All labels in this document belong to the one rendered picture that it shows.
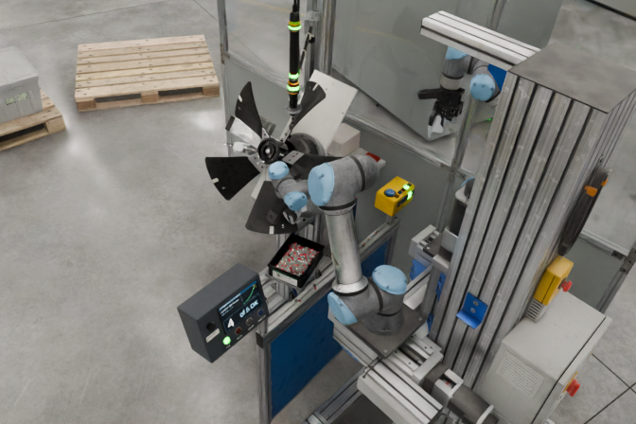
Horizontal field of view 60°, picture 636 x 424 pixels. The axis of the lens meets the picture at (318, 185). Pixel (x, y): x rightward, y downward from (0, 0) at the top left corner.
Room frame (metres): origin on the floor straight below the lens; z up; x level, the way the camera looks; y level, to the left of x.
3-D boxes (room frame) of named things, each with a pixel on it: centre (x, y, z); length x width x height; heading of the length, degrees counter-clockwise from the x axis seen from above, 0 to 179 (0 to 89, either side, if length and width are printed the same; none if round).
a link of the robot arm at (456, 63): (1.74, -0.45, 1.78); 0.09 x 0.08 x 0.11; 75
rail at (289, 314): (1.58, -0.10, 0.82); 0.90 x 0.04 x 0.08; 141
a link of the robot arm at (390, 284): (1.20, -0.25, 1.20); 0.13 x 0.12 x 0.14; 121
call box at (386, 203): (1.88, -0.35, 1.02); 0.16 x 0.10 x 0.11; 141
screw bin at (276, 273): (1.63, 0.07, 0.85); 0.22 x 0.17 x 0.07; 156
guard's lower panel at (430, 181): (2.44, -0.34, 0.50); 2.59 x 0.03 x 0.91; 51
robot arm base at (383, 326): (1.21, -0.26, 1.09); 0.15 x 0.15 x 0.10
